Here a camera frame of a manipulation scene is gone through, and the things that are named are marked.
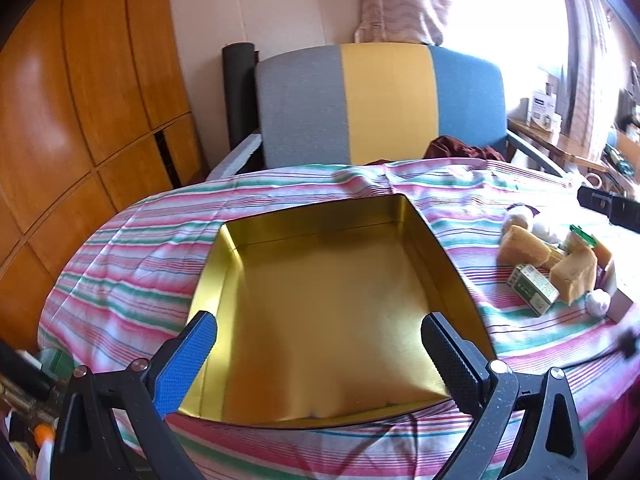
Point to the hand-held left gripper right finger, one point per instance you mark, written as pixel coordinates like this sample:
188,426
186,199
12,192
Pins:
452,360

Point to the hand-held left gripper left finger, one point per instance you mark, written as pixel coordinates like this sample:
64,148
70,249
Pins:
185,360

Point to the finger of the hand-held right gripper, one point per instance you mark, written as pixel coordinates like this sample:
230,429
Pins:
607,207

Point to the clear packet with green end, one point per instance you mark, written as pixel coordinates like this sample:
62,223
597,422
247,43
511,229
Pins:
580,240

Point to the yellow sponge block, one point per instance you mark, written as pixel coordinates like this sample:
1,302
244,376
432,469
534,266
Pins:
575,275
525,249
604,252

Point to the grey white sock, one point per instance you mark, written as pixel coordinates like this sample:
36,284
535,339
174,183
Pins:
547,230

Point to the white plastic ball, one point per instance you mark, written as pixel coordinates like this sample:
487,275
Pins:
597,302
517,221

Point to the white tall carton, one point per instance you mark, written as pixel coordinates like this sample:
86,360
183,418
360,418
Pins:
622,302

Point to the small green box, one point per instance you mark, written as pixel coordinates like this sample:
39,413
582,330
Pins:
532,287

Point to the gold metal tin box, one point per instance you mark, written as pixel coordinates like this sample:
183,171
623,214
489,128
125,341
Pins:
325,310

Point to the cluttered wooden desk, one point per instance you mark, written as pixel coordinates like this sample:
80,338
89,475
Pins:
550,142

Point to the pink green striped tablecloth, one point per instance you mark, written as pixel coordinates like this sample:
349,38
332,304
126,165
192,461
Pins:
125,280

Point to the white appliance carton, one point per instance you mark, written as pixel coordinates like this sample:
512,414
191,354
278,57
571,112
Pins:
544,107

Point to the green plastic item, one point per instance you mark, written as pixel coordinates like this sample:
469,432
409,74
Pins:
55,360

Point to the dark red cloth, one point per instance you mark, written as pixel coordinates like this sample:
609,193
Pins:
455,149

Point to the black box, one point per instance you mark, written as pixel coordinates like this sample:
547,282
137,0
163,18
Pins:
20,367

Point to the white bottle with orange cap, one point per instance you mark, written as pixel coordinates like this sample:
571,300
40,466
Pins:
44,447

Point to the window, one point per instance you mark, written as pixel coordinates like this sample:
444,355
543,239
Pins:
500,20

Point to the grey yellow blue chair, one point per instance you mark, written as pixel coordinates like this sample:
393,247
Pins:
385,105

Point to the wooden wardrobe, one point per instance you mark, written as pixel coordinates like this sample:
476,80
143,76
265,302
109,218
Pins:
75,110

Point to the black rolled mat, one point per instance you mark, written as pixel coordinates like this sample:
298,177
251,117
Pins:
237,90

